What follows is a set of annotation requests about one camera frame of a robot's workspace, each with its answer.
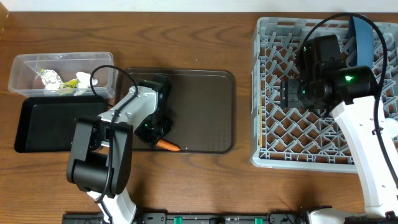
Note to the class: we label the dark brown serving tray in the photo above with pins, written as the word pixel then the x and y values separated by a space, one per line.
pixel 201 106

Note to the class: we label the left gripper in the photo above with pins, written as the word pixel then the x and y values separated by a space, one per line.
pixel 152 140

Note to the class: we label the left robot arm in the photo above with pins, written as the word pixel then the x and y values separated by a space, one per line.
pixel 101 153

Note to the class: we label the wooden chopstick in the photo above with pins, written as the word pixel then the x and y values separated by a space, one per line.
pixel 260 125

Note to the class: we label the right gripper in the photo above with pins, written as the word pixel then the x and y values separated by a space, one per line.
pixel 288 98

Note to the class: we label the orange carrot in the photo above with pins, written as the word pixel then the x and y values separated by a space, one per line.
pixel 167 146

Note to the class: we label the foil ball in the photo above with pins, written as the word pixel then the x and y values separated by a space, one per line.
pixel 50 79

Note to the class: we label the white tissue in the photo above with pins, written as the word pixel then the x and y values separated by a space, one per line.
pixel 84 80

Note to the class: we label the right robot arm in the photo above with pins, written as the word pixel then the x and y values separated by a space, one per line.
pixel 349 95

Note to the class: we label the grey dishwasher rack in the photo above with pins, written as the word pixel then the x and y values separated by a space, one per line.
pixel 299 138

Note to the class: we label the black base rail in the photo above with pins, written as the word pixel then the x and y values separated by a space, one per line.
pixel 163 218

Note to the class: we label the clear plastic bin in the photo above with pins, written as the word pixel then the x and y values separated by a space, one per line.
pixel 24 76

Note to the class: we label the light blue cup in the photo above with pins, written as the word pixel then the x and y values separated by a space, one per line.
pixel 392 127

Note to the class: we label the black plastic tray bin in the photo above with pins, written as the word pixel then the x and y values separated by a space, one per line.
pixel 47 124

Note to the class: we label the dark blue plate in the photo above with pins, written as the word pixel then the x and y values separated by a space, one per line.
pixel 361 51

